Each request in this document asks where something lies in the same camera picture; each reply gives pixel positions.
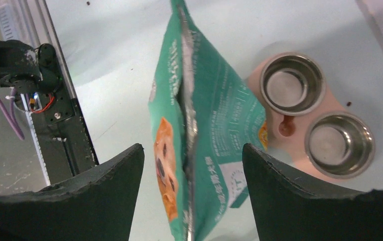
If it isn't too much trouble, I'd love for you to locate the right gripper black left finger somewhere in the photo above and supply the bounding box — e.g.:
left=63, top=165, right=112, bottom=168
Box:
left=0, top=144, right=145, bottom=240

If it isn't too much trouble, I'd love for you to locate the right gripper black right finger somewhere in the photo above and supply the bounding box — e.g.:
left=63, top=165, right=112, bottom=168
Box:
left=242, top=144, right=383, bottom=240

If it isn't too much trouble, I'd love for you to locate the green pet food bag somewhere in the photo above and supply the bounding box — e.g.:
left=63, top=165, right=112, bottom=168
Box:
left=148, top=1, right=268, bottom=240

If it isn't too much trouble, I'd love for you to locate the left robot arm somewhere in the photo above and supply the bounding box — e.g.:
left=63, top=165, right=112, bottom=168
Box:
left=0, top=40, right=63, bottom=94

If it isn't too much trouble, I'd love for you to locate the pink double bowl stand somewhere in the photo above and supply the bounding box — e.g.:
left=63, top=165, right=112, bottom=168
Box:
left=246, top=59, right=345, bottom=183

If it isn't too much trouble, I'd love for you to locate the steel bowl right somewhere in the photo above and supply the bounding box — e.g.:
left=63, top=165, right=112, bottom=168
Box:
left=304, top=111, right=376, bottom=179

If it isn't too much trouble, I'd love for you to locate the steel bowl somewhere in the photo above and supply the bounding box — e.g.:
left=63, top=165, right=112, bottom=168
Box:
left=304, top=111, right=376, bottom=179
left=259, top=52, right=327, bottom=116

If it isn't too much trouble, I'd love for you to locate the steel bowl left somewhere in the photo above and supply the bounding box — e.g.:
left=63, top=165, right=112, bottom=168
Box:
left=259, top=52, right=327, bottom=116

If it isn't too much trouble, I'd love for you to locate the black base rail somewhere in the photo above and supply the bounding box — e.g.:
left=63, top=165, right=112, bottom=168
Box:
left=31, top=44, right=99, bottom=185

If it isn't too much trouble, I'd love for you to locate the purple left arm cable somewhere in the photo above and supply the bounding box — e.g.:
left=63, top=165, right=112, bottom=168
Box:
left=0, top=84, right=26, bottom=141

